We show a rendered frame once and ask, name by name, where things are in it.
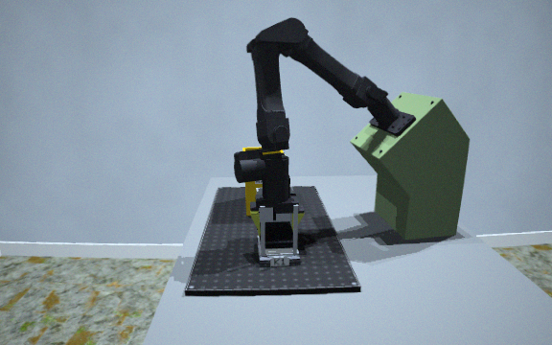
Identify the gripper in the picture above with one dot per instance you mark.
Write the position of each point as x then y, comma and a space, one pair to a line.
276, 195

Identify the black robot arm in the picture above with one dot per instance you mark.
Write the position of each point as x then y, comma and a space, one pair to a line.
273, 126

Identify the yellow open-top bin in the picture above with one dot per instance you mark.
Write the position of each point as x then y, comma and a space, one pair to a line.
251, 187

